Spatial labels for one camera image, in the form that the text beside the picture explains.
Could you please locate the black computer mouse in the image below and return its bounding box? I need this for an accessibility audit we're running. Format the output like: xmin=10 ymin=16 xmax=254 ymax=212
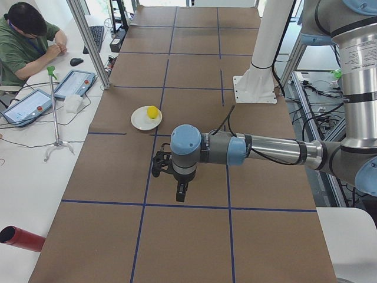
xmin=70 ymin=58 xmax=84 ymax=67

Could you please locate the blue teach pendant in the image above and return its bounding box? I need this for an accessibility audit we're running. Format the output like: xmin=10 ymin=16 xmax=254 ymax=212
xmin=1 ymin=89 xmax=52 ymax=127
xmin=54 ymin=70 xmax=96 ymax=100

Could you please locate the man in green shirt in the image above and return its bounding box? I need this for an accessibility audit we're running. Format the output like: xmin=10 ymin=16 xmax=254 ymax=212
xmin=1 ymin=2 xmax=67 ymax=87

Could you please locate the far blue teach pendant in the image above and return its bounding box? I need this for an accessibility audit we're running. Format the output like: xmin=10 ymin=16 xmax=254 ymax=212
xmin=54 ymin=70 xmax=96 ymax=100

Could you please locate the yellow lemon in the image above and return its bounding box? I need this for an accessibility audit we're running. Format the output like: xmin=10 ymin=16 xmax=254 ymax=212
xmin=147 ymin=106 xmax=159 ymax=120

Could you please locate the white plate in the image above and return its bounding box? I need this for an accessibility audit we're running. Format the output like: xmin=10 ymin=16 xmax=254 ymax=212
xmin=131 ymin=106 xmax=163 ymax=131

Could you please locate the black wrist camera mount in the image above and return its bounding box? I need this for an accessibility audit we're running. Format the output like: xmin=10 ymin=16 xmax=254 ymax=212
xmin=151 ymin=143 xmax=174 ymax=177

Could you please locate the red cylinder bottle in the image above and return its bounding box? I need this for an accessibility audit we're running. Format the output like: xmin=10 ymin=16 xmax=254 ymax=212
xmin=1 ymin=226 xmax=45 ymax=252

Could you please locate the white mounting pillar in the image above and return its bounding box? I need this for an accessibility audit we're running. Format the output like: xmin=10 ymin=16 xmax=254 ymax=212
xmin=233 ymin=0 xmax=296 ymax=104

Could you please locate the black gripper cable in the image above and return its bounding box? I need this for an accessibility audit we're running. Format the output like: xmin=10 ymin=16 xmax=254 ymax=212
xmin=211 ymin=104 xmax=304 ymax=166

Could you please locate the metal stand with green clip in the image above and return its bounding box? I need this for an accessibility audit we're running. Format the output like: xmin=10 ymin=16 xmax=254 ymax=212
xmin=44 ymin=66 xmax=74 ymax=162

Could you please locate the near blue teach pendant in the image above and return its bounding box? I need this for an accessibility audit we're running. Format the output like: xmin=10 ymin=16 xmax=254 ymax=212
xmin=1 ymin=89 xmax=52 ymax=127

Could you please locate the black keyboard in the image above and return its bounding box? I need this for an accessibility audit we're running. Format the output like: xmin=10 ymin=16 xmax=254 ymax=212
xmin=89 ymin=25 xmax=104 ymax=52

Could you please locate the aluminium frame post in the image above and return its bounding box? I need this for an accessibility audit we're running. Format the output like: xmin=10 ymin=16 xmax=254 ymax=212
xmin=67 ymin=0 xmax=111 ymax=90

